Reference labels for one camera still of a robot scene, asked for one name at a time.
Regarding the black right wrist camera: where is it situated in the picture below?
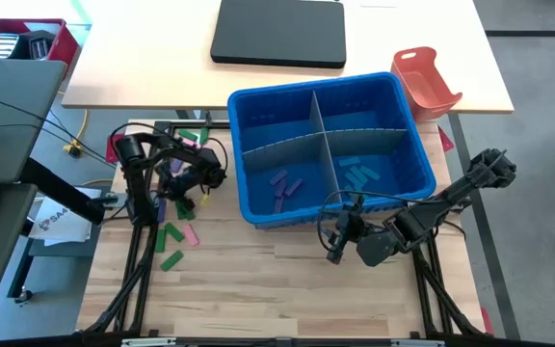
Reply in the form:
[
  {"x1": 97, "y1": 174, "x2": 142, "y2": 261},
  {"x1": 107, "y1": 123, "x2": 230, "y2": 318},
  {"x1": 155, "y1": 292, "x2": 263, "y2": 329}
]
[{"x1": 340, "y1": 206, "x2": 366, "y2": 233}]

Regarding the thin black cable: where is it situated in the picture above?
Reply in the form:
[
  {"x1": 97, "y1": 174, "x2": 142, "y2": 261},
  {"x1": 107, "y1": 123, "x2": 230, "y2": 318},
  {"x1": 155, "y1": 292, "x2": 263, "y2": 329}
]
[
  {"x1": 0, "y1": 122, "x2": 72, "y2": 146},
  {"x1": 0, "y1": 90, "x2": 74, "y2": 139}
]

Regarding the large blue plastic bin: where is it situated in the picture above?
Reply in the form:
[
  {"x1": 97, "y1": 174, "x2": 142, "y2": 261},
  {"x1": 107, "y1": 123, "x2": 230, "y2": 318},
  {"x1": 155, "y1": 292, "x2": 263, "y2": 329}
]
[{"x1": 227, "y1": 71, "x2": 437, "y2": 230}]

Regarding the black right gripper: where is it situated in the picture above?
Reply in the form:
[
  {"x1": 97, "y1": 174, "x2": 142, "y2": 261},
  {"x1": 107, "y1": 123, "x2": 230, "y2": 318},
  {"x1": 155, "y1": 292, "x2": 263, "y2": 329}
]
[{"x1": 327, "y1": 200, "x2": 398, "y2": 269}]

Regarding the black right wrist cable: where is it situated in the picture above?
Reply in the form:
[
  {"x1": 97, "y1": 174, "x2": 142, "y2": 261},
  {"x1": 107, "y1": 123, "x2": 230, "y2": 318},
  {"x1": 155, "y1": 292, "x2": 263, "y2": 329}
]
[{"x1": 316, "y1": 190, "x2": 436, "y2": 242}]

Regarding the silver toaster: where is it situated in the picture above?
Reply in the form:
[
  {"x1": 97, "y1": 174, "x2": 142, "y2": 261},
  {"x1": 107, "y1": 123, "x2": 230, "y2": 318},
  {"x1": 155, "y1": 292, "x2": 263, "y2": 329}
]
[{"x1": 0, "y1": 32, "x2": 20, "y2": 60}]

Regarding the black support bar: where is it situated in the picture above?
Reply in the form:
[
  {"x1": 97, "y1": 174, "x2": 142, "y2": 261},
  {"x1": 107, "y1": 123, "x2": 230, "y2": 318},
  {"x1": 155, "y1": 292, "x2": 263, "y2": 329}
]
[{"x1": 16, "y1": 156, "x2": 108, "y2": 226}]

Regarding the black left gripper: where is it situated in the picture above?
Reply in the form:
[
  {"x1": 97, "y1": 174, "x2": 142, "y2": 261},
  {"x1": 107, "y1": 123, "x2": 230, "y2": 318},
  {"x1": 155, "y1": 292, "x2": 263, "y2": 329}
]
[{"x1": 156, "y1": 162, "x2": 228, "y2": 209}]

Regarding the black caster wheel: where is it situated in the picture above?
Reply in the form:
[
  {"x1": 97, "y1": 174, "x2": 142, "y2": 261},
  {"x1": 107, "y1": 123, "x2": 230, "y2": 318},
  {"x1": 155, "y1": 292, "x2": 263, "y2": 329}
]
[{"x1": 13, "y1": 287, "x2": 34, "y2": 306}]

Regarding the yellow cable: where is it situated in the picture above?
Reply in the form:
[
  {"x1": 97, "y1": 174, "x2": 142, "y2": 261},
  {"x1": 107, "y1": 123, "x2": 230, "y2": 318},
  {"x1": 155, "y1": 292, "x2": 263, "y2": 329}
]
[{"x1": 63, "y1": 109, "x2": 90, "y2": 158}]

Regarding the orange plastic basket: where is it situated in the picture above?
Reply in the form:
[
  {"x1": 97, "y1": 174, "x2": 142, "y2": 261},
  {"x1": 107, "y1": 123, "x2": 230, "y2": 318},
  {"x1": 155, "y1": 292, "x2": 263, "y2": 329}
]
[{"x1": 390, "y1": 45, "x2": 463, "y2": 123}]

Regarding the red floor marker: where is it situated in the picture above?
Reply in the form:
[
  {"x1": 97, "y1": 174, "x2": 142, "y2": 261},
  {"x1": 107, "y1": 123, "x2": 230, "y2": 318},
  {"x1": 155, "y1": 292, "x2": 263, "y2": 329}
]
[
  {"x1": 106, "y1": 133, "x2": 120, "y2": 164},
  {"x1": 438, "y1": 125, "x2": 456, "y2": 153},
  {"x1": 479, "y1": 307, "x2": 494, "y2": 334}
]

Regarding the black cart leg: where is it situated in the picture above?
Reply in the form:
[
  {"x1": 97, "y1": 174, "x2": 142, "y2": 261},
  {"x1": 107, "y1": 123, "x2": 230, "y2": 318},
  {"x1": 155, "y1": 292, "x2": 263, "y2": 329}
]
[{"x1": 6, "y1": 235, "x2": 37, "y2": 300}]

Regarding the silver frame bracket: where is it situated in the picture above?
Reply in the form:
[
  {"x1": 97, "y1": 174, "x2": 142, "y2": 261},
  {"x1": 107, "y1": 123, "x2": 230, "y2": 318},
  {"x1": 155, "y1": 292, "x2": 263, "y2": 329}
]
[
  {"x1": 120, "y1": 336, "x2": 177, "y2": 347},
  {"x1": 390, "y1": 338, "x2": 446, "y2": 347}
]

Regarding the long grey slotted divider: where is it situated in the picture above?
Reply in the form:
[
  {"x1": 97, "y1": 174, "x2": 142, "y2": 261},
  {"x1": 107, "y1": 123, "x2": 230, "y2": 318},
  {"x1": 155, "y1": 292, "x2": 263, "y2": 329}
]
[{"x1": 241, "y1": 127, "x2": 409, "y2": 173}]

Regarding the grey equipment cart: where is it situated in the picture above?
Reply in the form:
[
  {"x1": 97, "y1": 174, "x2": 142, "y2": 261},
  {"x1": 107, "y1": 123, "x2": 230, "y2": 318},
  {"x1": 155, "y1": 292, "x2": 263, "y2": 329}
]
[{"x1": 0, "y1": 57, "x2": 68, "y2": 310}]

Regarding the red plastic crate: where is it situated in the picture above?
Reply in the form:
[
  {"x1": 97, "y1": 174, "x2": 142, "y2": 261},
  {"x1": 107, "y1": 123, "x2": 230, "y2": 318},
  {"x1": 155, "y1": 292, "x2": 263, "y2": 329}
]
[{"x1": 0, "y1": 17, "x2": 80, "y2": 67}]

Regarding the black toaster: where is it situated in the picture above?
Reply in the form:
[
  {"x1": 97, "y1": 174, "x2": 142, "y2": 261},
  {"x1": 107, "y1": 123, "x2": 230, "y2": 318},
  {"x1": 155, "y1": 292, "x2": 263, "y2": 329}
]
[{"x1": 10, "y1": 29, "x2": 58, "y2": 62}]

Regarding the light wooden side table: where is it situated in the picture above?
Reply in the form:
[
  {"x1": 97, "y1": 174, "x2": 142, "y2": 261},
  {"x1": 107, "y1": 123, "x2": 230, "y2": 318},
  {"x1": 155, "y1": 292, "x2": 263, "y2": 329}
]
[{"x1": 61, "y1": 0, "x2": 515, "y2": 115}]

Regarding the white printed paper sheet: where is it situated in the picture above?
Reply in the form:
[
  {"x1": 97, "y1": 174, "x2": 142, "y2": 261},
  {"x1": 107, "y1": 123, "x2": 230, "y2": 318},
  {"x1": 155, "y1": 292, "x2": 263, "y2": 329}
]
[{"x1": 27, "y1": 185, "x2": 94, "y2": 247}]

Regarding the black foam pad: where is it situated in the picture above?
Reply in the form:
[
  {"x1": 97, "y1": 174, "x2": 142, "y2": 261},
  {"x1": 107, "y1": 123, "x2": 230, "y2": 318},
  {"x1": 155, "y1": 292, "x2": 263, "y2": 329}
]
[{"x1": 209, "y1": 0, "x2": 348, "y2": 70}]

